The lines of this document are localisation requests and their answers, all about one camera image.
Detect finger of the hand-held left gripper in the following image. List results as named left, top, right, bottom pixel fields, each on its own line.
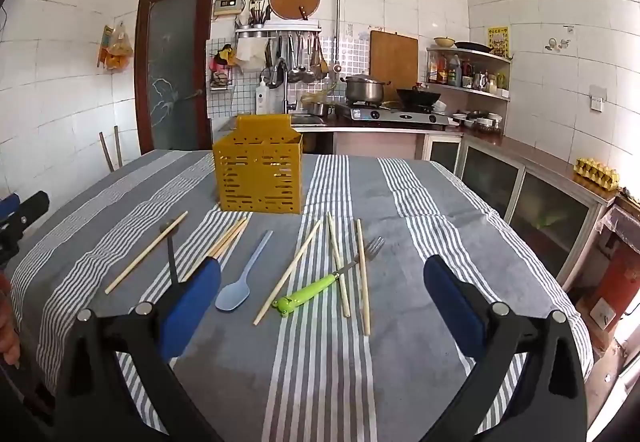
left=0, top=191, right=51, bottom=235

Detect white wall rack shelf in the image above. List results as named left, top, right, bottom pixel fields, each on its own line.
left=235, top=22, right=322, bottom=39

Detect yellow wall poster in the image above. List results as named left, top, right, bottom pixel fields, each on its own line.
left=487, top=26, right=510, bottom=58

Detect green-handled metal fork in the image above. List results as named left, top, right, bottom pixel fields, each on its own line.
left=271, top=236, right=386, bottom=320

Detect steel gas stove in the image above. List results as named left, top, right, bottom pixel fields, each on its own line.
left=334, top=102, right=451, bottom=126

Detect steel cooking pot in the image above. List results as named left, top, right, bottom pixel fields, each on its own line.
left=341, top=74, right=391, bottom=103

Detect beige wall controller box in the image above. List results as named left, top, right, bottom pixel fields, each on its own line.
left=213, top=0, right=244, bottom=19

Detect hanging orange plastic bag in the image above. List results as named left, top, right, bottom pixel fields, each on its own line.
left=97, top=22, right=135, bottom=73

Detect yellow egg carton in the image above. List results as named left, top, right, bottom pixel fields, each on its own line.
left=573, top=157, right=621, bottom=191

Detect brown frosted glass door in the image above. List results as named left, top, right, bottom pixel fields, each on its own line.
left=134, top=0, right=217, bottom=155

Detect row of hanging ladles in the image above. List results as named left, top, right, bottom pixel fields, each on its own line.
left=264, top=34, right=332, bottom=84

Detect white power socket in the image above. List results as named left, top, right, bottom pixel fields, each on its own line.
left=590, top=297, right=617, bottom=329

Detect metal faucet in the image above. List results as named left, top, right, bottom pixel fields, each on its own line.
left=273, top=59, right=297, bottom=116

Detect wire wall basket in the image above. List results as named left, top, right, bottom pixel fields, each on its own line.
left=207, top=41, right=236, bottom=93

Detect person's left hand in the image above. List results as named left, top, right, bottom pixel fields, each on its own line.
left=0, top=272, right=22, bottom=370

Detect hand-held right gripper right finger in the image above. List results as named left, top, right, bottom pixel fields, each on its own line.
left=422, top=254, right=588, bottom=442

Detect white soap bottle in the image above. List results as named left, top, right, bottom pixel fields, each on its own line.
left=255, top=76, right=270, bottom=116

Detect corner wall shelf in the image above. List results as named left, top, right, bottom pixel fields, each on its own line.
left=426, top=46, right=512, bottom=102

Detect glass-door kitchen cabinet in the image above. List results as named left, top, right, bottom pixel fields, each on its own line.
left=422, top=131, right=617, bottom=289

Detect light blue plastic spoon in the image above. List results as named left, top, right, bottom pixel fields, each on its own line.
left=215, top=229, right=275, bottom=313

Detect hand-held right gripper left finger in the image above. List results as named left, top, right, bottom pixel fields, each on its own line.
left=55, top=258, right=223, bottom=442

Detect black-handled metal spoon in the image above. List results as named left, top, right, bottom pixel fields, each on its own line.
left=159, top=221, right=180, bottom=288

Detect grey striped tablecloth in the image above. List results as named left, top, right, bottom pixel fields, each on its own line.
left=5, top=149, right=596, bottom=442

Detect white hanging cloth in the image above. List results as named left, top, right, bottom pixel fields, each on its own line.
left=235, top=39, right=264, bottom=74

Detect holder with knives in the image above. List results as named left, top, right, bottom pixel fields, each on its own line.
left=249, top=2, right=272, bottom=29

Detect wooden chopstick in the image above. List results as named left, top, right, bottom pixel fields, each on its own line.
left=206, top=216, right=249, bottom=260
left=181, top=219, right=252, bottom=283
left=355, top=219, right=372, bottom=337
left=104, top=210, right=189, bottom=295
left=252, top=220, right=323, bottom=327
left=326, top=212, right=352, bottom=319

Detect black wok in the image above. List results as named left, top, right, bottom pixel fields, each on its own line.
left=397, top=84, right=442, bottom=107

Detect white wall switch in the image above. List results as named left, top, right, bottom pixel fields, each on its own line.
left=588, top=84, right=608, bottom=113

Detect group of small bowls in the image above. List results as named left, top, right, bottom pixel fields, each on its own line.
left=452, top=109, right=504, bottom=133

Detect row of condiment bottles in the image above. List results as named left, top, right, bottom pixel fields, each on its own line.
left=428, top=53, right=509, bottom=94

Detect yellow plastic utensil basket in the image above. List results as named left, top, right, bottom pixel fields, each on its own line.
left=212, top=114, right=305, bottom=215

